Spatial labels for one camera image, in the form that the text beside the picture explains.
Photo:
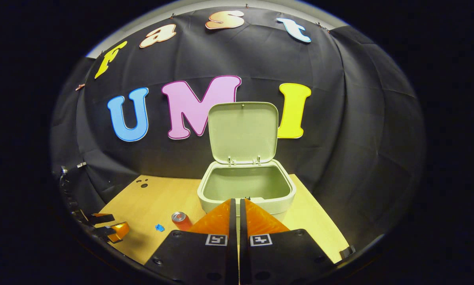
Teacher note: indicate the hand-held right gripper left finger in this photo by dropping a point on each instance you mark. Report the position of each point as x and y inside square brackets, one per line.
[232, 245]

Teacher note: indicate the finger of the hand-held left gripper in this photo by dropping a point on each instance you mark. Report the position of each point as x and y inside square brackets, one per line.
[102, 218]
[120, 229]

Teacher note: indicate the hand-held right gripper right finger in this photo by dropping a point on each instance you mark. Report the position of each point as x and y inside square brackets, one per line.
[244, 245]

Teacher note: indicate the blue paper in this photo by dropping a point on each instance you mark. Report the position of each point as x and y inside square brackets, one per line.
[159, 227]

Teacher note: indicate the red pop can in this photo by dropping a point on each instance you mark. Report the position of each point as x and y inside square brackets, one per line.
[181, 222]

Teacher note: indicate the green desktop garbage bin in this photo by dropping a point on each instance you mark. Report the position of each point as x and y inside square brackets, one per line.
[242, 130]

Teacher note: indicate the wooden desktop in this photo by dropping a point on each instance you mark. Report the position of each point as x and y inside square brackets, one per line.
[149, 206]

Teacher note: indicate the silver metal clip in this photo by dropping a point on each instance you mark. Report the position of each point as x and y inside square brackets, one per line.
[81, 164]

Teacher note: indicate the pink clip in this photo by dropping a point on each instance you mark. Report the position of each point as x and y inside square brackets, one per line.
[80, 86]

